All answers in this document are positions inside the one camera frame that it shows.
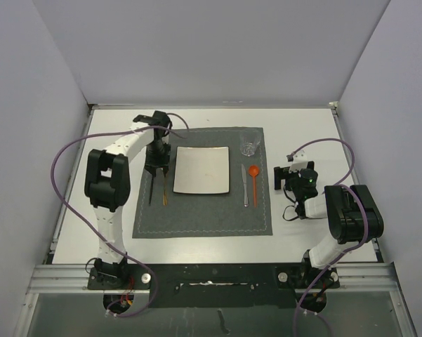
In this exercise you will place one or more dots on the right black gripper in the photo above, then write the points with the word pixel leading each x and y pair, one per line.
pixel 283 173

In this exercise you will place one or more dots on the silver table knife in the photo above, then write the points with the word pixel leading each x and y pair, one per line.
pixel 244 182

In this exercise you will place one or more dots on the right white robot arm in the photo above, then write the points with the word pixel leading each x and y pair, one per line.
pixel 351 213

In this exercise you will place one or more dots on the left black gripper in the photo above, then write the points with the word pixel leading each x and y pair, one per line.
pixel 152 163

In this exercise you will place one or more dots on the white square plate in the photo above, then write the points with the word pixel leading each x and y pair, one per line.
pixel 202 170

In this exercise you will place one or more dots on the orange plastic spoon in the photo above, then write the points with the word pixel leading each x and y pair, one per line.
pixel 254 172

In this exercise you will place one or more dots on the gold fork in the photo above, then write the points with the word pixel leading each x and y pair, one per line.
pixel 165 196

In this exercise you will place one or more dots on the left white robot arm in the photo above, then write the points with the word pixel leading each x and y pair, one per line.
pixel 108 185

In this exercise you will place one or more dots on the dark thin utensil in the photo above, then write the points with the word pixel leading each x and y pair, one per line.
pixel 151 191

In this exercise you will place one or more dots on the dark grey cloth placemat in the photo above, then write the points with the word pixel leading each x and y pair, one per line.
pixel 206 215

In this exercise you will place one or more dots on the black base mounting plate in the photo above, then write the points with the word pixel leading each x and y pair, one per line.
pixel 245 285

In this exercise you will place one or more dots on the clear plastic cup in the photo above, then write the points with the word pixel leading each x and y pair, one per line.
pixel 250 139

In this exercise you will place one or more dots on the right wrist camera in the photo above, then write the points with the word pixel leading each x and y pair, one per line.
pixel 297 160

